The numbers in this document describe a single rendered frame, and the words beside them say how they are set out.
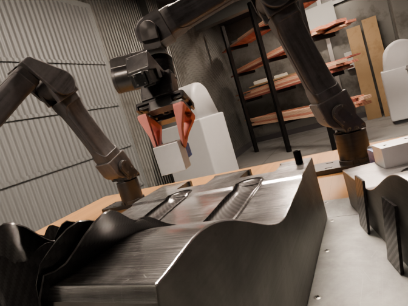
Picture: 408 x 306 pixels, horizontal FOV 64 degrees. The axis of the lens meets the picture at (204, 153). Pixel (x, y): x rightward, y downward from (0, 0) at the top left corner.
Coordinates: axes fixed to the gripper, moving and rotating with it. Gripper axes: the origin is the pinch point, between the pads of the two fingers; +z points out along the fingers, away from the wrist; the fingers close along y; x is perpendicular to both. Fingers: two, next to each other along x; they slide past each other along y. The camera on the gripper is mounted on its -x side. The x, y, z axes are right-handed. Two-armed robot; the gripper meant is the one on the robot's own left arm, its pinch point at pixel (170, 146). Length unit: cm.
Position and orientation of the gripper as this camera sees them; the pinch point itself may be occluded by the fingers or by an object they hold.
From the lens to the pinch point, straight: 62.0
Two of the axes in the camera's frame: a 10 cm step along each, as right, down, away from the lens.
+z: 1.6, 9.2, -3.6
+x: 3.3, 2.9, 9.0
